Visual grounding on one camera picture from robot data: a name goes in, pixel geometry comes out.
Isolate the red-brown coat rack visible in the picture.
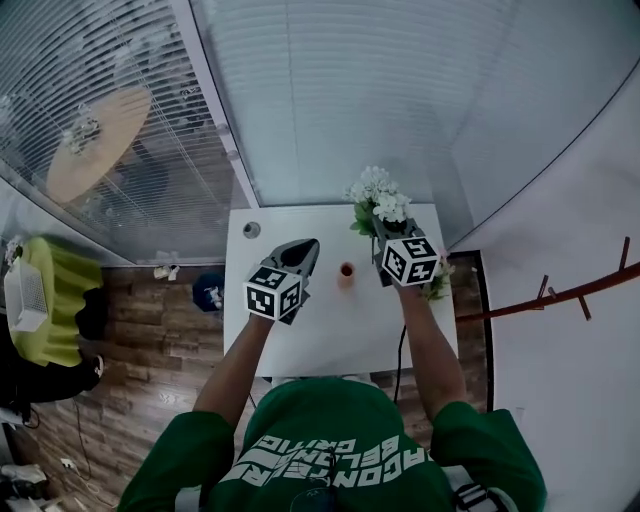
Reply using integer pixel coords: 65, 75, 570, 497
455, 236, 640, 324

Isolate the grey harness strap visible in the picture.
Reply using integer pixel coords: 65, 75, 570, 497
452, 482, 502, 512

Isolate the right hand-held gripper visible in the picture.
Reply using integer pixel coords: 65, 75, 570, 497
371, 214, 442, 289

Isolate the black cable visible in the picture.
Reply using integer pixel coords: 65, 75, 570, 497
392, 324, 408, 406

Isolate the blue bag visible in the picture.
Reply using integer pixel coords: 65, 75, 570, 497
192, 272, 226, 314

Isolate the green printed t-shirt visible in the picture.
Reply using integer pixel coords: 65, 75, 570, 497
117, 377, 549, 512

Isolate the person's left forearm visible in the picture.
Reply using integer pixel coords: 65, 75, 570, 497
192, 313, 281, 432

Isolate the white flowers bunch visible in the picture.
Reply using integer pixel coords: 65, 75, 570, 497
342, 165, 414, 265

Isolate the round wooden table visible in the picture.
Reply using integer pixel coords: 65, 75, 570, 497
46, 88, 153, 204

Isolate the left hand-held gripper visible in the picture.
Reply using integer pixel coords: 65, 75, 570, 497
243, 237, 321, 322

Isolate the white mesh basket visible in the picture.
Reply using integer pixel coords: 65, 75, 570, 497
3, 257, 50, 333

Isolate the person's right forearm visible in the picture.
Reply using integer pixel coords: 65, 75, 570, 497
397, 283, 470, 422

